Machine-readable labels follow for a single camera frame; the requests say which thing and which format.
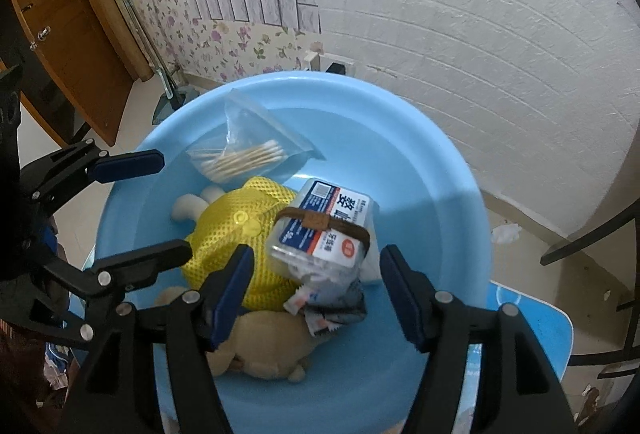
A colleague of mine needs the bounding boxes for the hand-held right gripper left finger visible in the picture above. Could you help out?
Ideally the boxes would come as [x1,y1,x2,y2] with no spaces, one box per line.
[64,244,256,434]

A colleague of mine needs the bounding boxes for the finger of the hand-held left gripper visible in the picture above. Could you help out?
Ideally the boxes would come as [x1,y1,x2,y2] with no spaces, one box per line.
[19,139,166,215]
[30,239,194,347]

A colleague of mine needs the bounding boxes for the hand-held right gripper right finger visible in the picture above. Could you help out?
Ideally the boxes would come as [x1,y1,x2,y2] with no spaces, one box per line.
[380,244,576,434]

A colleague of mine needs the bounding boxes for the plush toy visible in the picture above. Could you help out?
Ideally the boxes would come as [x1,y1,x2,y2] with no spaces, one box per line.
[154,176,311,384]

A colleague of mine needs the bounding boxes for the orange white sachet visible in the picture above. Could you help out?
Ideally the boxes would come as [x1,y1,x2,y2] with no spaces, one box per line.
[284,286,311,315]

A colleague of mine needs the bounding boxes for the dark foil packet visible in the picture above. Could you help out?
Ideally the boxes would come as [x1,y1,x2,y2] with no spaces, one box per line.
[305,283,368,332]

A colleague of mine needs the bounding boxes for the clear bag of cotton swabs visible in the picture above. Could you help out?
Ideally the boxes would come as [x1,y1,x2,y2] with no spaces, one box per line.
[186,88,326,185]

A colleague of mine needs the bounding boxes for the floss pick box with band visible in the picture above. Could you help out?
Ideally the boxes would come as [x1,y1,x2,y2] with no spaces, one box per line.
[266,178,377,285]

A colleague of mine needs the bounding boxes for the light blue plastic basin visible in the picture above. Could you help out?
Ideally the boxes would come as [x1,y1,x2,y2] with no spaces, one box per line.
[95,71,493,434]

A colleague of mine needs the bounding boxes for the grey dustpan with metal pole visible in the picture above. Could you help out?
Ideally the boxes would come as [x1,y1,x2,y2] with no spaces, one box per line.
[120,0,201,123]

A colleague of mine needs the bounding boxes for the crumpled white tissue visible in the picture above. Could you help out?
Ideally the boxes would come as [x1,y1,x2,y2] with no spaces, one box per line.
[491,224,522,245]

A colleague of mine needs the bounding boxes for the wooden door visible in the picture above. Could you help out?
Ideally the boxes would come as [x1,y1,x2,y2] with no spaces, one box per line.
[7,0,153,147]

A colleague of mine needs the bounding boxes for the yellow desk with black legs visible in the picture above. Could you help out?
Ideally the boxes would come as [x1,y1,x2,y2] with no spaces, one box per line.
[540,191,640,367]

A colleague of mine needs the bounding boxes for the white wall socket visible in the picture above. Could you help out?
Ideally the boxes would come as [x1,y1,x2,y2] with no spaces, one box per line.
[325,58,358,77]

